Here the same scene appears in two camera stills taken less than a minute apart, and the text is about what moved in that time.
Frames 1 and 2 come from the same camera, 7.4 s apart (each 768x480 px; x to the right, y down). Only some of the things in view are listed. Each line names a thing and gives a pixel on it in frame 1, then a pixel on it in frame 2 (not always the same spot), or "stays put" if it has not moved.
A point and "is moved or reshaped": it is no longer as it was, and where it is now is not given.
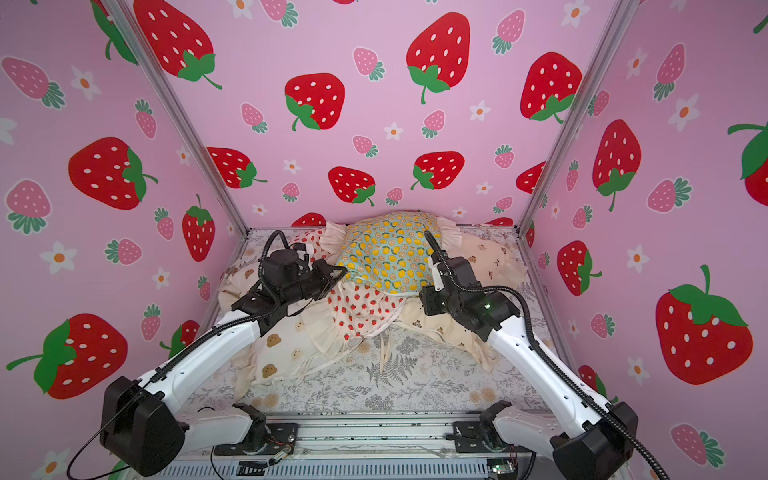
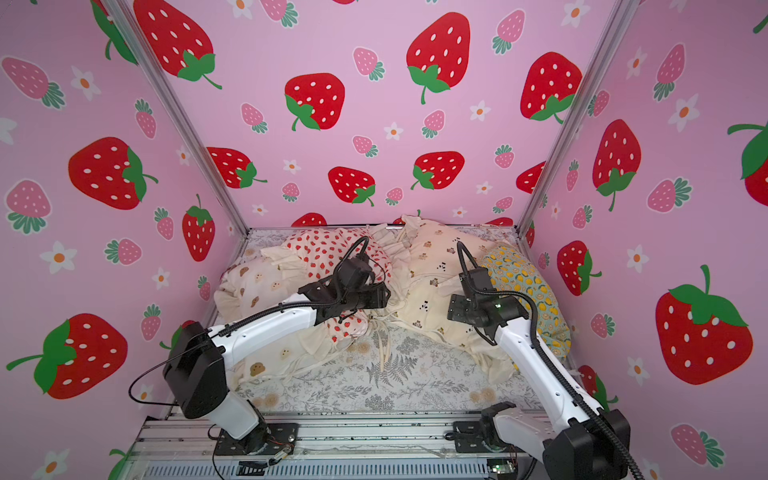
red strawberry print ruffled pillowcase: (343, 311) is moved or reshaped
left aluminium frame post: (151, 65) stays put
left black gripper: (319, 270) → (378, 295)
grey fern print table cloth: (391, 374) stays put
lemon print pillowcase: (390, 252) → (512, 273)
